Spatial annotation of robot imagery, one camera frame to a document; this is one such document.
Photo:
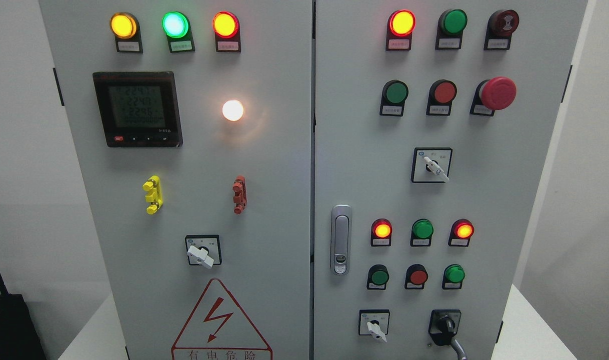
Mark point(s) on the black rotary knob switch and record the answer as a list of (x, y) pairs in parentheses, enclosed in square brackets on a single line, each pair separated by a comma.
[(444, 325)]

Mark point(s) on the red terminal connector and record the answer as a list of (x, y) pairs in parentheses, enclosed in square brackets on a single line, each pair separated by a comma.
[(239, 189)]

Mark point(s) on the small red lamp left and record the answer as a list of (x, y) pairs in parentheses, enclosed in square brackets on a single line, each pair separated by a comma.
[(381, 233)]

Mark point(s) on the small red lamp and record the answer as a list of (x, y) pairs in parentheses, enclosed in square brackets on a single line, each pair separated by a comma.
[(381, 233), (461, 233)]

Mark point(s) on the white glowing lamp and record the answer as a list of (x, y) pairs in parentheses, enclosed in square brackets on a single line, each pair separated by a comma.
[(233, 110)]

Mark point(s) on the small green push button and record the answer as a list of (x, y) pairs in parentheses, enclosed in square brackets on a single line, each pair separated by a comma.
[(377, 277)]

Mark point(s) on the green push button upper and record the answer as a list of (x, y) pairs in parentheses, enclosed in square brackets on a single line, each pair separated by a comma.
[(393, 97)]

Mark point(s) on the small green lamp middle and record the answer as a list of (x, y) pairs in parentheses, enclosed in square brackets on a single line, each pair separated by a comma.
[(421, 233)]

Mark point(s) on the small green lamp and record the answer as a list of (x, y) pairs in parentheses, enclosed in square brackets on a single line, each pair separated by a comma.
[(421, 233), (452, 277)]

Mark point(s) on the grey left cabinet door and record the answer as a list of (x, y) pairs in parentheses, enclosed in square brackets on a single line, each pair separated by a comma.
[(266, 250)]

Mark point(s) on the grey cabinet door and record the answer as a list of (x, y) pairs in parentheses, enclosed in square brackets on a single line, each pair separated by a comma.
[(365, 160), (266, 250)]

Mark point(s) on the grey right cabinet door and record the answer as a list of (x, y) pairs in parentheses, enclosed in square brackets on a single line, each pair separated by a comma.
[(365, 160)]

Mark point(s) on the small red push button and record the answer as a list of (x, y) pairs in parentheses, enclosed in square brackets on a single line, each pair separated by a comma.
[(416, 277)]

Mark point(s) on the yellow terminal connector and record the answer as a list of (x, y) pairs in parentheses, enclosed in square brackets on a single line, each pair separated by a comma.
[(154, 196)]

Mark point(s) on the red push button upper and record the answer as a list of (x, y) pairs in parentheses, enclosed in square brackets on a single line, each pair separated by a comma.
[(440, 98)]

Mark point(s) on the small red lamp right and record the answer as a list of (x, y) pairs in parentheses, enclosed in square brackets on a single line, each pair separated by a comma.
[(461, 233)]

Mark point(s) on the red electric hazard sticker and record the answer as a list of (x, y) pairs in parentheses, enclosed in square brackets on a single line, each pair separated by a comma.
[(219, 329)]

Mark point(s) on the red lit lamp left door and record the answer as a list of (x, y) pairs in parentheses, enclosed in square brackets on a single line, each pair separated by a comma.
[(227, 34)]

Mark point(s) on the red lit lamp door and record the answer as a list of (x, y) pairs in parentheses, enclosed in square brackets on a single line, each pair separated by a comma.
[(227, 34), (400, 27)]

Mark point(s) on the small green lamp lower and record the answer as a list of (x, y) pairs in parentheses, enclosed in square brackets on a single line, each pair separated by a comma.
[(452, 277)]

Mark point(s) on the black digital power meter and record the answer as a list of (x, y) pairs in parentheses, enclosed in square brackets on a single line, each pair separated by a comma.
[(139, 109)]

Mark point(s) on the red lit lamp right door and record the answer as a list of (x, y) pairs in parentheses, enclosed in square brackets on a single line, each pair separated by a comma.
[(400, 27)]

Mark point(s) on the green lit indicator lamp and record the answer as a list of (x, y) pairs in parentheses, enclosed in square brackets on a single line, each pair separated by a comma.
[(177, 28)]

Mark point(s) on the red emergency stop button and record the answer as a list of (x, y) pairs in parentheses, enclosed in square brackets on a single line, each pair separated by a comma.
[(492, 95)]

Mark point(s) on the green lamp top right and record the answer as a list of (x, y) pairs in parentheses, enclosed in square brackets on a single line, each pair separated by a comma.
[(450, 28)]

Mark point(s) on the yellow indicator lamp top left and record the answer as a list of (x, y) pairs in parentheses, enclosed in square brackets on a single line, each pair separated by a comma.
[(127, 35)]

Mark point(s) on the dark red buzzer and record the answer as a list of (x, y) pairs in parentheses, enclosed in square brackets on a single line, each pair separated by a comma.
[(500, 28)]

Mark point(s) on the black device with antenna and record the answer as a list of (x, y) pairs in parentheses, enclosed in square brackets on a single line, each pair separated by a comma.
[(18, 337)]

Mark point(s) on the silver door handle lock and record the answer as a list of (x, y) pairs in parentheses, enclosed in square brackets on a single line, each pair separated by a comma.
[(340, 238)]

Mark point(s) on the white selector switch left door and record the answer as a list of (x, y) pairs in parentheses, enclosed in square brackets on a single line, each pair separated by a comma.
[(203, 250)]

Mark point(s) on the white selector switch upper right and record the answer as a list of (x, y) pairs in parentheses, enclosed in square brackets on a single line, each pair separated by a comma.
[(431, 165)]

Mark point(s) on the white selector switch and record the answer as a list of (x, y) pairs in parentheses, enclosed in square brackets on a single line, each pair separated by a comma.
[(431, 165), (374, 323)]

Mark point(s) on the white selector switch lower right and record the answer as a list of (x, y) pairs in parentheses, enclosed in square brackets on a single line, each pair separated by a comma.
[(374, 323)]

